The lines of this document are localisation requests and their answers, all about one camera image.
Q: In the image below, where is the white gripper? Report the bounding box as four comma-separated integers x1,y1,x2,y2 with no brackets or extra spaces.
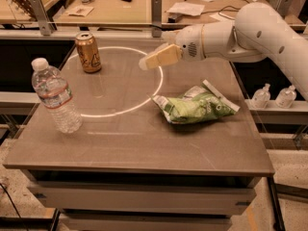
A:
139,24,205,70

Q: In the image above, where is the orange soda can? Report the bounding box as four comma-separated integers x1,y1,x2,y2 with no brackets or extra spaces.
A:
75,32,102,73

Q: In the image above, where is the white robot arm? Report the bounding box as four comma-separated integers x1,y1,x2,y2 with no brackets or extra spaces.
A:
139,2,308,100

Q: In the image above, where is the white paper sheet centre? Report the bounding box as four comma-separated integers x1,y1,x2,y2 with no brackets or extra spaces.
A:
167,2,205,16

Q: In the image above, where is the white paper sheet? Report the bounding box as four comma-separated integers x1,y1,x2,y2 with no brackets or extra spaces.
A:
211,13,234,21
167,2,205,16

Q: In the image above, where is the white paper sheet right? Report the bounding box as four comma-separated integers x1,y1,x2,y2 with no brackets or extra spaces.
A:
211,13,234,21

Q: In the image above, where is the green chip bag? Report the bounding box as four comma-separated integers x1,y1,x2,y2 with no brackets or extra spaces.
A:
152,80,240,124

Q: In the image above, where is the small paper card left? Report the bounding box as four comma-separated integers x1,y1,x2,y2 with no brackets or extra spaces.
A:
66,5,93,16

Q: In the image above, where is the left sanitizer pump bottle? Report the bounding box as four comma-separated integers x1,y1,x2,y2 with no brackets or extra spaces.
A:
251,84,270,109

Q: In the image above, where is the sanitizer pump bottle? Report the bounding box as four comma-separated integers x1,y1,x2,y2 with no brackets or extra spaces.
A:
275,85,296,109
251,84,270,109

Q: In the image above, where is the clear plastic water bottle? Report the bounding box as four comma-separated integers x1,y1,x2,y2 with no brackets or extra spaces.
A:
31,58,82,134

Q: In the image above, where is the right sanitizer pump bottle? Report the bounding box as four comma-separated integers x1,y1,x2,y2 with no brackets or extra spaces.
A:
275,85,296,109

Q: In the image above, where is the centre metal bracket post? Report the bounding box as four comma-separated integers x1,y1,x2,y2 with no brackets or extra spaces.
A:
151,0,162,38

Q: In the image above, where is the metal bracket post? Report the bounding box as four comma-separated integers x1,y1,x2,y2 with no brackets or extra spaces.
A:
29,0,55,36
276,0,293,17
151,0,162,38

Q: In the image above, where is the black cable on desk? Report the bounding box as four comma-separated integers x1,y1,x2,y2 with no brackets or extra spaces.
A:
184,0,250,21

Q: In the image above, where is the right metal bracket post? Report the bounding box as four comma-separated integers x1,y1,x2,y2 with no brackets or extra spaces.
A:
276,0,293,17

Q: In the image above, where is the left metal bracket post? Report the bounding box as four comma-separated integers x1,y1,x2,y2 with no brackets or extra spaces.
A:
29,0,55,36

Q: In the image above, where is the black floor cable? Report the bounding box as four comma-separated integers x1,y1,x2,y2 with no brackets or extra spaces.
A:
0,182,30,231

